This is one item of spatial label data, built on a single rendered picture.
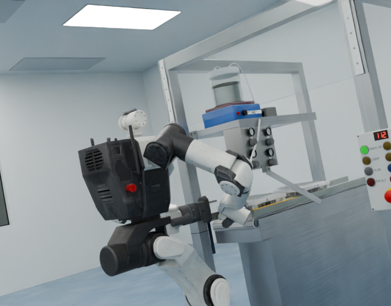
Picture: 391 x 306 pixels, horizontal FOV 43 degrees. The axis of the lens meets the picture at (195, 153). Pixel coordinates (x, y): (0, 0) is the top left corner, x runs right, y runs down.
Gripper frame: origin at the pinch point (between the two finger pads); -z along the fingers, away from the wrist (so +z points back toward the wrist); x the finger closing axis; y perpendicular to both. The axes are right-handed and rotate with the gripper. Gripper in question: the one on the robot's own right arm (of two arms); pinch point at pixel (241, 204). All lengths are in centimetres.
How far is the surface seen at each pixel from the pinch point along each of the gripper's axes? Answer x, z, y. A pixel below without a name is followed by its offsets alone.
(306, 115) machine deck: -35, -42, 35
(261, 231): 13.3, -2.3, 6.0
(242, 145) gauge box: -25.6, 2.8, 5.8
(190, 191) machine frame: -9.4, -8.7, -24.2
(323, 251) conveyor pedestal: 36, -47, 29
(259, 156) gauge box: -19.4, -4.9, 11.2
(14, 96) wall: -166, -394, -350
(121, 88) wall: -170, -533, -247
